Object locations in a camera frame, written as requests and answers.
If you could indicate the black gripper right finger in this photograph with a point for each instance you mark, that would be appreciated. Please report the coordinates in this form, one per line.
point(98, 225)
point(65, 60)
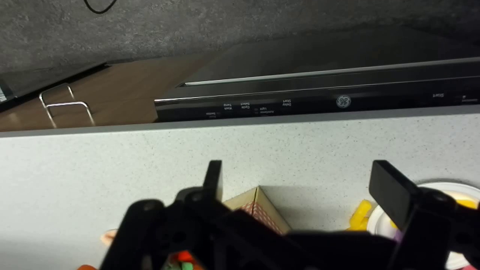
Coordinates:
point(394, 192)

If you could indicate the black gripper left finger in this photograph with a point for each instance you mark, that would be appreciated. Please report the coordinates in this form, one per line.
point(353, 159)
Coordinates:
point(214, 180)

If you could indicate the checkered toy food basket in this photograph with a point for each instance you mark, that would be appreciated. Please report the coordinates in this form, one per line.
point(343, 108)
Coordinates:
point(260, 205)

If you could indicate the black GE dishwasher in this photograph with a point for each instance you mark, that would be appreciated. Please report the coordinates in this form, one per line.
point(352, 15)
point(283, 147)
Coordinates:
point(331, 72)

